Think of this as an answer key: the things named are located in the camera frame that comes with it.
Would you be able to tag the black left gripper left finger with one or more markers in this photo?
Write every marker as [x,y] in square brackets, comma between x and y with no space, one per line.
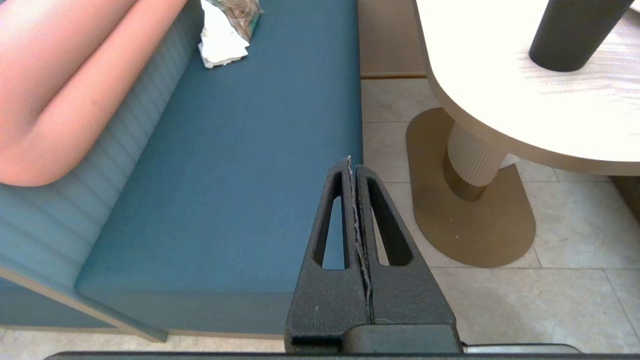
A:
[325,305]

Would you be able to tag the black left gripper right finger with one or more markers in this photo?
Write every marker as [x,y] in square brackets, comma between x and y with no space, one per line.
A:
[410,300]

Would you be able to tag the black plastic cup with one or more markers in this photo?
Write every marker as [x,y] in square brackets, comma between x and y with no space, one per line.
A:
[575,35]

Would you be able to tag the blue upholstered bench with packet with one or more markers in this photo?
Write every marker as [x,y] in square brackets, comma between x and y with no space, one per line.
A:
[225,175]

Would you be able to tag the crumpled white tissue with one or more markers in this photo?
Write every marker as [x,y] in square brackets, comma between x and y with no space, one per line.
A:
[220,42]

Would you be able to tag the pink bolster cushion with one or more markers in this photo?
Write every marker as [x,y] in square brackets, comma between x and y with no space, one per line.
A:
[65,85]

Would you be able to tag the table pedestal with brass foot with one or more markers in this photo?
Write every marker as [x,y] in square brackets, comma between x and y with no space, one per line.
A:
[470,215]

